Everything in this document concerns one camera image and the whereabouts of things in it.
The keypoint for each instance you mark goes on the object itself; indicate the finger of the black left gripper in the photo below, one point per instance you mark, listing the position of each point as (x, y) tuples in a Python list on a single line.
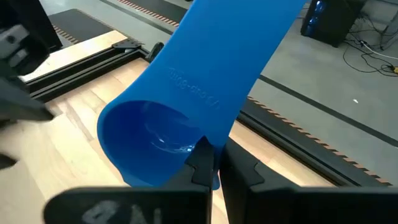
[(18, 102), (6, 161)]

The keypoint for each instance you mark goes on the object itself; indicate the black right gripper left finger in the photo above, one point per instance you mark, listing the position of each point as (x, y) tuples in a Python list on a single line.
[(140, 205)]

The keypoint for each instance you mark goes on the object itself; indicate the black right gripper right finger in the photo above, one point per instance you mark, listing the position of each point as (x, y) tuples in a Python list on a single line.
[(295, 207)]

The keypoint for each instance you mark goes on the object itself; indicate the blue measuring cup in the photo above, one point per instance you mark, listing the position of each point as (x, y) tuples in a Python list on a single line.
[(202, 62)]

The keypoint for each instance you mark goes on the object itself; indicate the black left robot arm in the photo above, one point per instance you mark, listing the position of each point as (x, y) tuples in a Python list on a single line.
[(31, 12)]

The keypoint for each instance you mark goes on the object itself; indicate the black hazard-striped floor mat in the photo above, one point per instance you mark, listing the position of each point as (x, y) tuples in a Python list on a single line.
[(295, 133), (81, 25), (161, 7)]

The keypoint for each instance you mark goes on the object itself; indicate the black computer tower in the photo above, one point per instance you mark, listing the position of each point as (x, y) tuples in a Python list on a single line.
[(332, 21)]

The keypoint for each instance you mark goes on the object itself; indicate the black table frame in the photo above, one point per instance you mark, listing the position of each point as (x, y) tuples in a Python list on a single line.
[(77, 74)]

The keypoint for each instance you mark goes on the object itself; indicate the black frame clamp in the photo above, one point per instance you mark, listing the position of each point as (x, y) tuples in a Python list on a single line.
[(155, 51)]

